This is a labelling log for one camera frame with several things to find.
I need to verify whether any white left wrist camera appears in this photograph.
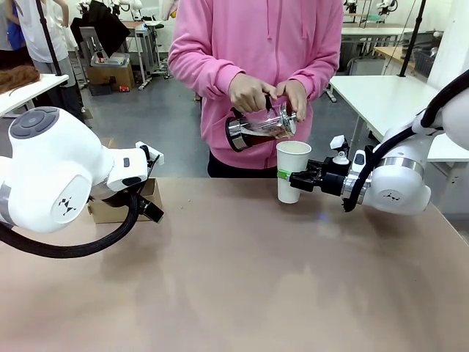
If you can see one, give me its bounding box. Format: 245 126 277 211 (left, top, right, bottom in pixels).
134 142 165 168

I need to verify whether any brown cardboard cup carrier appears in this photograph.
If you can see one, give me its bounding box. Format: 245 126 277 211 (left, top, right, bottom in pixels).
86 178 163 224

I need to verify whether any wire mesh basket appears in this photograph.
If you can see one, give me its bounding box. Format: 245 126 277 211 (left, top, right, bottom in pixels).
413 47 440 76

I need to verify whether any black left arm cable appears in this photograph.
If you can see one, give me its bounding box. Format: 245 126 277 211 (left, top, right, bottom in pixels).
0 166 158 260

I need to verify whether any cardboard box on floor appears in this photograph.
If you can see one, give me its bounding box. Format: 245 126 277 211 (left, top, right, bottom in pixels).
86 62 136 89

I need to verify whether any black hanging cloth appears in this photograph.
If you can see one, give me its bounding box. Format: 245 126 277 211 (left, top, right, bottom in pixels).
70 0 132 59

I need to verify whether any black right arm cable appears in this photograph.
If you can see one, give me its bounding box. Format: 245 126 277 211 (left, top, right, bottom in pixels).
342 69 469 214

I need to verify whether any person in pink hoodie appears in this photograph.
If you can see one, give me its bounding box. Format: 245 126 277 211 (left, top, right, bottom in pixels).
167 0 345 180

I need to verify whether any light wooden table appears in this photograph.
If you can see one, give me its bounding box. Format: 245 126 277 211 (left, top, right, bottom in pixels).
373 46 417 73

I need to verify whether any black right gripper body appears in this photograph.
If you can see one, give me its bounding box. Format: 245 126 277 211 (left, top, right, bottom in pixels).
317 158 350 196

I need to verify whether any large white table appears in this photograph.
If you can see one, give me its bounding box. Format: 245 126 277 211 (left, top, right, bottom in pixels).
328 75 469 164

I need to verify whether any white paper cup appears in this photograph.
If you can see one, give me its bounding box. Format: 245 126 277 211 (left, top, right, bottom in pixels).
276 141 313 205

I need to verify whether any black tripod pole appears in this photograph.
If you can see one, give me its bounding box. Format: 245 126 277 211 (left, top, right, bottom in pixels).
35 0 69 78
398 0 428 78

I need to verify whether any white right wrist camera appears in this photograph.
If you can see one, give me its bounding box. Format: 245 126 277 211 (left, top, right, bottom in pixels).
329 134 350 166

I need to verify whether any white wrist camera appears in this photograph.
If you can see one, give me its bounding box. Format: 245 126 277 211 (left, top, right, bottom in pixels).
329 134 350 166
134 142 165 168

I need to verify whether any person left forearm pink sleeve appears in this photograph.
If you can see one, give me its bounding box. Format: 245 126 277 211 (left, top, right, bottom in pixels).
292 54 344 102

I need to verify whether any grey plastic bin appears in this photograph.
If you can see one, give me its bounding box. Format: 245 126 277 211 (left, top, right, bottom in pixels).
90 52 132 68

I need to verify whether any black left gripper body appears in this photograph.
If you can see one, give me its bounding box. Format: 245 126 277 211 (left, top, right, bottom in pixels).
130 167 157 206

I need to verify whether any person right hand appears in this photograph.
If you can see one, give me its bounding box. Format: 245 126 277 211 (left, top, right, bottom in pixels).
227 72 278 115

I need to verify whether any person right forearm pink sleeve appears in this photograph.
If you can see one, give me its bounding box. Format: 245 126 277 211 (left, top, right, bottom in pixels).
169 54 245 109

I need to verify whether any bystander in white shirt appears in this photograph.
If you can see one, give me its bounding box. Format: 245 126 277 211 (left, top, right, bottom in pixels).
14 0 87 115

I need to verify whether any brown furry wig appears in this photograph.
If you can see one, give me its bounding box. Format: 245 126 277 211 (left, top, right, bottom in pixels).
0 65 41 95

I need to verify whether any person left hand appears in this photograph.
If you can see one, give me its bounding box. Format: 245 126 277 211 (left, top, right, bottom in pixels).
275 78 309 123

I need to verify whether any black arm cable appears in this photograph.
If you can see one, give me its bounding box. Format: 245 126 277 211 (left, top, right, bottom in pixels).
342 69 469 214
0 166 158 260

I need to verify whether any bystander in blue shirt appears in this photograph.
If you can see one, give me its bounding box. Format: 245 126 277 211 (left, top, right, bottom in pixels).
0 0 29 70

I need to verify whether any glass french press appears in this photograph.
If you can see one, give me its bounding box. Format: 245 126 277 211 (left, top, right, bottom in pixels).
224 93 298 153

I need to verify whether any long white lab desk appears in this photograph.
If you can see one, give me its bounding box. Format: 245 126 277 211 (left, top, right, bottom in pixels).
340 23 415 48

